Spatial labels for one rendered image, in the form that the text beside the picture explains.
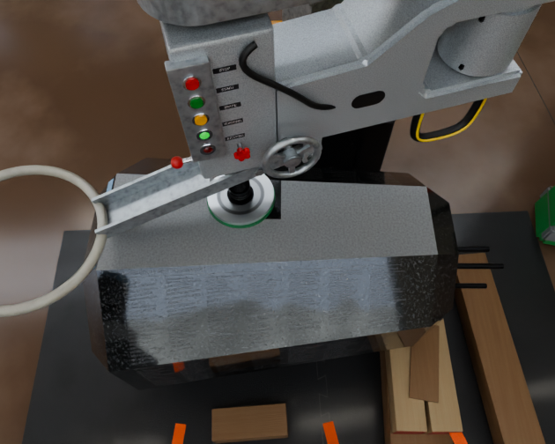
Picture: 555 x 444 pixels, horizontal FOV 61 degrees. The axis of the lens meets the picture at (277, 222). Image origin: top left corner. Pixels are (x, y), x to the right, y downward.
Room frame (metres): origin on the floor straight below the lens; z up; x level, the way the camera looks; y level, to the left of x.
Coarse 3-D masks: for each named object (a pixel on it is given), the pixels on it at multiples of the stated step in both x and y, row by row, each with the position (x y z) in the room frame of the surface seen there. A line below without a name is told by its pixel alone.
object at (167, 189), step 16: (144, 176) 0.80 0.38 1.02; (160, 176) 0.80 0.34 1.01; (176, 176) 0.81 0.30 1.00; (192, 176) 0.80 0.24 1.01; (224, 176) 0.74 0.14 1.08; (240, 176) 0.75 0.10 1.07; (112, 192) 0.76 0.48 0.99; (128, 192) 0.77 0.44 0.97; (144, 192) 0.77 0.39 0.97; (160, 192) 0.76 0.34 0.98; (176, 192) 0.75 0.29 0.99; (192, 192) 0.71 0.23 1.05; (208, 192) 0.72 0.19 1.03; (112, 208) 0.74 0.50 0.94; (128, 208) 0.73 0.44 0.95; (144, 208) 0.72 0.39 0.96; (160, 208) 0.69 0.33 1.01; (176, 208) 0.70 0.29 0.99; (112, 224) 0.66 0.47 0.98; (128, 224) 0.66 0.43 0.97
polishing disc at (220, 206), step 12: (252, 180) 0.86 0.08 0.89; (264, 180) 0.85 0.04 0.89; (264, 192) 0.81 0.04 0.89; (216, 204) 0.77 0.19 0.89; (228, 204) 0.77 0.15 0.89; (252, 204) 0.76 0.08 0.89; (264, 204) 0.76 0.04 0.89; (216, 216) 0.73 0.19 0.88; (228, 216) 0.73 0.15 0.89; (240, 216) 0.72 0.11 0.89; (252, 216) 0.72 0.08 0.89
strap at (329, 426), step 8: (176, 424) 0.22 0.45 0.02; (328, 424) 0.20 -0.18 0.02; (176, 432) 0.19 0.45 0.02; (184, 432) 0.19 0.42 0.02; (328, 432) 0.17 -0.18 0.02; (176, 440) 0.16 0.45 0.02; (328, 440) 0.14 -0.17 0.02; (336, 440) 0.14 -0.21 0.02; (456, 440) 0.11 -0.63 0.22; (464, 440) 0.11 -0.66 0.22
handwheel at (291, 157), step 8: (296, 136) 0.69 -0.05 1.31; (304, 136) 0.69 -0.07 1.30; (280, 144) 0.67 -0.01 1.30; (288, 144) 0.67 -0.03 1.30; (312, 144) 0.69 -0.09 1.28; (272, 152) 0.66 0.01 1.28; (288, 152) 0.68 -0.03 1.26; (296, 152) 0.68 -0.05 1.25; (304, 152) 0.69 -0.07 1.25; (320, 152) 0.69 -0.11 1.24; (264, 160) 0.66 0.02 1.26; (288, 160) 0.67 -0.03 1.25; (296, 160) 0.67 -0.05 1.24; (312, 160) 0.69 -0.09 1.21; (264, 168) 0.66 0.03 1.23; (296, 168) 0.69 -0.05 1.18; (304, 168) 0.69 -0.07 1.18; (272, 176) 0.66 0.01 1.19; (280, 176) 0.67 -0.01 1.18; (288, 176) 0.67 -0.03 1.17
